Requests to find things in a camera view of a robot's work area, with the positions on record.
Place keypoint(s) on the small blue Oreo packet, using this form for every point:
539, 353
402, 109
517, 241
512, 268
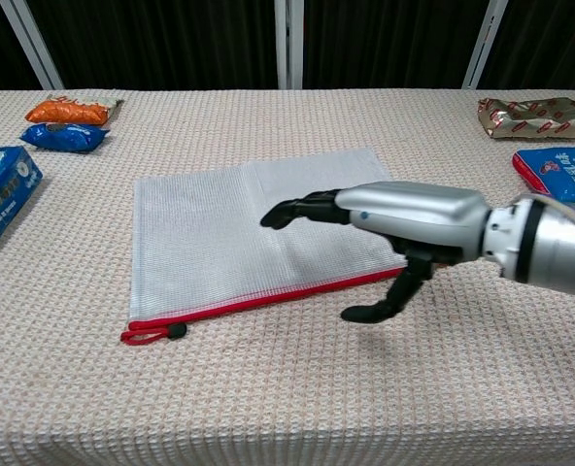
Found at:
64, 137

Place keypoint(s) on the white frame post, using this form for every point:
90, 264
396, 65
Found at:
484, 46
32, 46
289, 43

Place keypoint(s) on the orange snack packet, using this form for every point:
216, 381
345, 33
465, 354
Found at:
69, 112

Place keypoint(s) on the white mesh zipper pouch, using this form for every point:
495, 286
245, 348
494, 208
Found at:
205, 242

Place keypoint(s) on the red blue snack pack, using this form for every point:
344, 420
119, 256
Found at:
559, 175

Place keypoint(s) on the blue Oreo cookie box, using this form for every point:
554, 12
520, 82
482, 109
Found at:
1, 194

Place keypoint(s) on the black pleated curtain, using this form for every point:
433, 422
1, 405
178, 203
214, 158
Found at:
171, 43

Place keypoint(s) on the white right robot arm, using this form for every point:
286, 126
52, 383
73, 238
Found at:
550, 247

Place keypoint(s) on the gold brown snack packet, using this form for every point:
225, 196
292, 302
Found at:
530, 119

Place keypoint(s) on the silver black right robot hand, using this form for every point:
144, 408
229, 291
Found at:
414, 209

